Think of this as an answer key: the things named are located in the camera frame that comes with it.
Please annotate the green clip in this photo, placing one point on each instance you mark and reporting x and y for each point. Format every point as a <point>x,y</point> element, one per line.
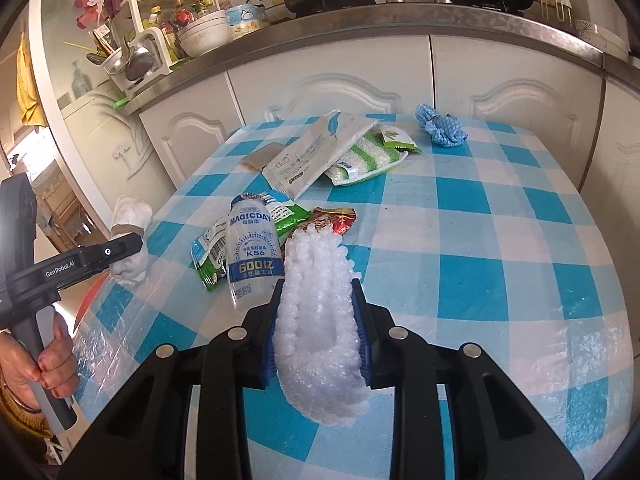
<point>121,103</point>

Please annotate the steel countertop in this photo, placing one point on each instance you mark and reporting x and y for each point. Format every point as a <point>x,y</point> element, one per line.
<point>400,24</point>

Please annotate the white dish rack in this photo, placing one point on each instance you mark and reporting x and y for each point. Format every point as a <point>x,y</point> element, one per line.
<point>152,42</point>

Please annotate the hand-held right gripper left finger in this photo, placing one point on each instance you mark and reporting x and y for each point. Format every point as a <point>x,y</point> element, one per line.
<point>270,342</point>

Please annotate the panda print mug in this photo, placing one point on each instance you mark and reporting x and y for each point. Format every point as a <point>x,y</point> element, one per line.
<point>245,22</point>

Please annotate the white plastic bottle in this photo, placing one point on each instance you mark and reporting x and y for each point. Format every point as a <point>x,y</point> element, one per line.
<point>252,255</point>

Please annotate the green striped sponge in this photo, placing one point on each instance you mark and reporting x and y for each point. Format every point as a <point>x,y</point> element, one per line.
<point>365,161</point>

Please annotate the blue checked tablecloth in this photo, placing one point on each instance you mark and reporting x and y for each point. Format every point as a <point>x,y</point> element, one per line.
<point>475,260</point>

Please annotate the white pouch packet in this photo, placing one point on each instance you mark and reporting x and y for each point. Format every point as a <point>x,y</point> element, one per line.
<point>310,155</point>

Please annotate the narrow white cabinet door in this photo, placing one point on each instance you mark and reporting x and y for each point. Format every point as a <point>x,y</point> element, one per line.
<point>190,130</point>

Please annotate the white plastic holder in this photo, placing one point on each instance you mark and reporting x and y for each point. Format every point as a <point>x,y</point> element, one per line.
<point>556,9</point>

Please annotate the red cap sauce bottle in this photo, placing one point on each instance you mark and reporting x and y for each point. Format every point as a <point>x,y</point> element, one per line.
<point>181,16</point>

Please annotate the stack of white bowls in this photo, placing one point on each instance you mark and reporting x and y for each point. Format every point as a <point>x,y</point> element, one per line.
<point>205,35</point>

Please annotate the metal ladle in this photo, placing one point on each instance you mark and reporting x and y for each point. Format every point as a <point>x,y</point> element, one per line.
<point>137,65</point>

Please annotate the white crumpled plastic bag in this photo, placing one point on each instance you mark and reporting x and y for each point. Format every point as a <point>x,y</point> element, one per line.
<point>131,215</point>

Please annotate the brown cardboard piece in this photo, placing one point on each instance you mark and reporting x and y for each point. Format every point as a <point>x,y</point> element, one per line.
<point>262,156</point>

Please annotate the gas stove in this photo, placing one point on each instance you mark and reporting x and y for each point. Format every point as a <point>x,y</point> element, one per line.
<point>415,6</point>

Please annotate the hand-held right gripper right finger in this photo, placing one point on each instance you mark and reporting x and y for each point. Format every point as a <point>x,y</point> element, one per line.
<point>361,342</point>

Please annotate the yellow cap bottle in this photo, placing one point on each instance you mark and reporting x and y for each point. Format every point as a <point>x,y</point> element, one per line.
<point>152,19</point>

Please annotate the red foil wrapper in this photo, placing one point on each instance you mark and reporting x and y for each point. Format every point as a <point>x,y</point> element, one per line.
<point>340,220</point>

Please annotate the white bubble wrap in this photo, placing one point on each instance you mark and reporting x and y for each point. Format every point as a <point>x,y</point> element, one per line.
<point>315,310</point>

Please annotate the yellow hanging cloth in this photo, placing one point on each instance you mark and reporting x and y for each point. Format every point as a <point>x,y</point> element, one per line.
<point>27,90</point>

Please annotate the green white snack wrapper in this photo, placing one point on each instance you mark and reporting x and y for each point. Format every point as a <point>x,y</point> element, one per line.
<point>210,260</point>

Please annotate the blue checked cloth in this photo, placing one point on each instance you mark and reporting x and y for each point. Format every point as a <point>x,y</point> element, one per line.
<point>440,127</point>

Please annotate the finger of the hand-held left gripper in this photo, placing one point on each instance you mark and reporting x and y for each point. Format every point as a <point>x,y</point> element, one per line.
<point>112,251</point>

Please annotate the patterned white bowl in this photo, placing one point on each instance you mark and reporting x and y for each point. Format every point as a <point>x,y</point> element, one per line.
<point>602,37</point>

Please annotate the person's left hand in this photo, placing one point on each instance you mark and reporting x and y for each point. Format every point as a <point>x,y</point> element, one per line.
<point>52,360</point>

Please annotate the small green snack packet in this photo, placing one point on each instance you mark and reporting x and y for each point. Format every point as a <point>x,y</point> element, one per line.
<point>398,139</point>

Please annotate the person's left forearm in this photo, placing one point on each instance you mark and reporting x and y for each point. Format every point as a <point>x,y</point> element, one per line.
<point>20,422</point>

